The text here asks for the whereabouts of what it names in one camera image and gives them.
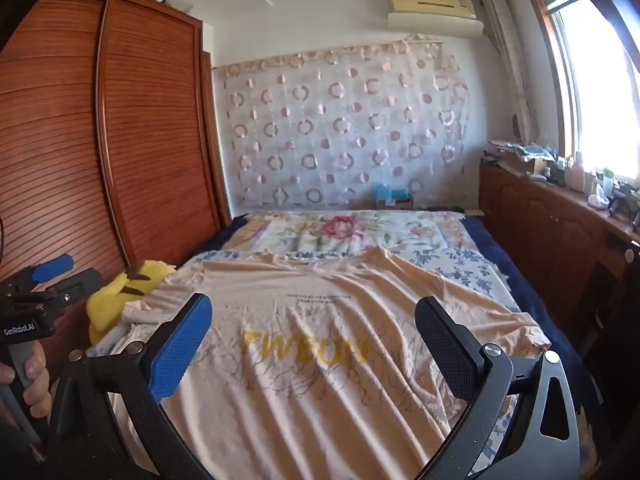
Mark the pale pink bottle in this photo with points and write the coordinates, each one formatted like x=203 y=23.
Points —
x=578 y=175

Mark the beige towel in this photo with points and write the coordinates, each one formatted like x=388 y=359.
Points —
x=310 y=385

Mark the wooden framed window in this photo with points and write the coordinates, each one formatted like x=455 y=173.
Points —
x=590 y=70

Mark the yellow plush toy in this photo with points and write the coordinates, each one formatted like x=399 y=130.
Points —
x=120 y=295

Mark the wooden sideboard cabinet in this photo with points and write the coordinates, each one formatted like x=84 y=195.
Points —
x=540 y=230

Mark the person's left hand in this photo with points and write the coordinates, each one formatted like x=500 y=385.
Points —
x=37 y=380

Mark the blue tissue box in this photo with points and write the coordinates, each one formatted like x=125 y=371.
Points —
x=392 y=196

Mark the beige window curtain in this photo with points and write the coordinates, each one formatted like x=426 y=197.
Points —
x=510 y=60

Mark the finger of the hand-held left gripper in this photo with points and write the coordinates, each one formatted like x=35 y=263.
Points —
x=50 y=267
x=80 y=282

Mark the pink floral quilt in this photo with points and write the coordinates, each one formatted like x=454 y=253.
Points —
x=340 y=227

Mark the small white box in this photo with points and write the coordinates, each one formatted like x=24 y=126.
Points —
x=176 y=5

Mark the sheer circle-patterned curtain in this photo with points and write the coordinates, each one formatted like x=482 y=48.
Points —
x=340 y=125

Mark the pile of assorted small items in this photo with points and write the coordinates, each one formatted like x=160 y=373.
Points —
x=530 y=157

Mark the wall air conditioner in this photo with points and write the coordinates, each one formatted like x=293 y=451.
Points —
x=435 y=15

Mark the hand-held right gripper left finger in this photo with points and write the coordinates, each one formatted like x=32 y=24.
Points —
x=180 y=345

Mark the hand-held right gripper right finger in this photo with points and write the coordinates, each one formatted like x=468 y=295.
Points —
x=445 y=355

